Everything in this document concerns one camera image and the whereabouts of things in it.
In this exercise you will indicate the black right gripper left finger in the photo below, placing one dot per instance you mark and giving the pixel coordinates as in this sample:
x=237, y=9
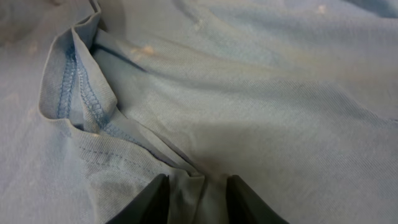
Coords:
x=150, y=206

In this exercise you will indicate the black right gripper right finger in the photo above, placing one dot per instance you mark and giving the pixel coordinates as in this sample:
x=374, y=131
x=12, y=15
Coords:
x=246, y=207

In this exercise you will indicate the light blue printed t-shirt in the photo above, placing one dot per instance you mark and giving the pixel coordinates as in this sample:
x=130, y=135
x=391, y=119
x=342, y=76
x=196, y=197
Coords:
x=298, y=98

